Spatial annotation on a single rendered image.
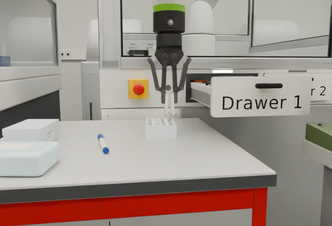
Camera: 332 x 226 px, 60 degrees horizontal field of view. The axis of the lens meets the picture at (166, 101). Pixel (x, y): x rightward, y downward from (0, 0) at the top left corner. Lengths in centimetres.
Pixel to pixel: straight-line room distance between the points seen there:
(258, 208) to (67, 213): 35
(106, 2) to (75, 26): 336
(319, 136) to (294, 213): 68
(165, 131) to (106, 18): 51
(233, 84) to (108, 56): 49
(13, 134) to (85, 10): 379
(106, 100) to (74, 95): 337
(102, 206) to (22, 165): 16
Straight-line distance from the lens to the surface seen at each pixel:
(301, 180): 140
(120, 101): 109
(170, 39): 81
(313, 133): 83
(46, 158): 58
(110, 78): 109
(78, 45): 443
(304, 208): 146
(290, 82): 88
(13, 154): 58
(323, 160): 80
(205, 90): 92
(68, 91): 447
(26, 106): 145
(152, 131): 77
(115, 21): 110
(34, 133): 74
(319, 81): 132
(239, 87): 81
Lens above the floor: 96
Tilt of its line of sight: 7 degrees down
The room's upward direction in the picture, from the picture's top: straight up
